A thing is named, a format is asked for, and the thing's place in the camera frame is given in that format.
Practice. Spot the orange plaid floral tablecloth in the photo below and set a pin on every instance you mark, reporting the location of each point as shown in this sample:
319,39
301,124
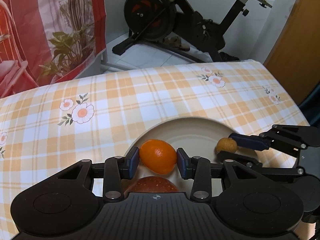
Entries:
46,129

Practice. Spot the small brown longan fruit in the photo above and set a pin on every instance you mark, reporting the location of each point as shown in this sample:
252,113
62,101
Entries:
226,144

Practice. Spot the pair of sandals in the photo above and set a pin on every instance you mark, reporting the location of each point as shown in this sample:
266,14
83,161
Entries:
176,42

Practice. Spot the wooden door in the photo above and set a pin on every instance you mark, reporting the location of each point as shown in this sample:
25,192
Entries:
294,60

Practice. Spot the brownish red apple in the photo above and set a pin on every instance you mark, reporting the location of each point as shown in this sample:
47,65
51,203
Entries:
151,184

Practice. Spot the red printed backdrop curtain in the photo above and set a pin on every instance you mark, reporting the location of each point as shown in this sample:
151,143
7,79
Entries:
48,41

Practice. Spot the orange mandarin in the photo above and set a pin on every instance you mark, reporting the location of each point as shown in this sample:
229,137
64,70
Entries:
158,156

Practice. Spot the cream round plate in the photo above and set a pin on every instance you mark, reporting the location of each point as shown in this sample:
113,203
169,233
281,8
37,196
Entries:
197,136

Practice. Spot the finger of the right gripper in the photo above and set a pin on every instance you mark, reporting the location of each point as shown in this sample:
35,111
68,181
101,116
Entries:
242,159
253,142

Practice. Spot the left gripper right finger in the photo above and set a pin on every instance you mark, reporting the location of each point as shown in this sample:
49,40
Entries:
197,169

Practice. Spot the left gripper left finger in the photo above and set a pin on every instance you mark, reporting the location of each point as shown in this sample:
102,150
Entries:
115,170

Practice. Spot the black exercise bike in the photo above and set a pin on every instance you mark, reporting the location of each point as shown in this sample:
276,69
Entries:
152,21

